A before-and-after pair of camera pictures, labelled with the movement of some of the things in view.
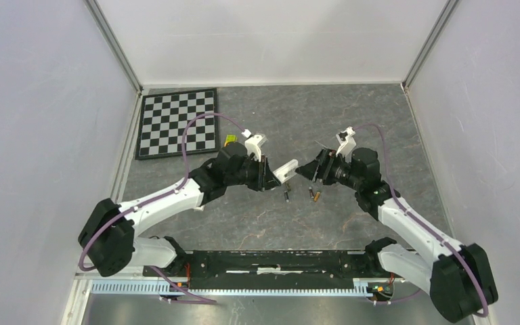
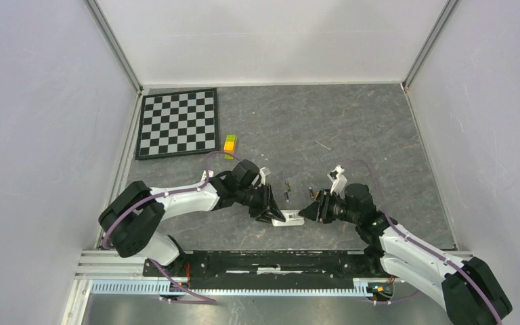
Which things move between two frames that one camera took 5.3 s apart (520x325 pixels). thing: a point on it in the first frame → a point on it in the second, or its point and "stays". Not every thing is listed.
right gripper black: x=326 y=160 → x=319 y=208
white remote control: x=286 y=171 → x=292 y=218
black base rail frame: x=241 y=268 stays
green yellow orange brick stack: x=230 y=138 stays
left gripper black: x=265 y=178 → x=267 y=199
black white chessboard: x=164 y=118 stays
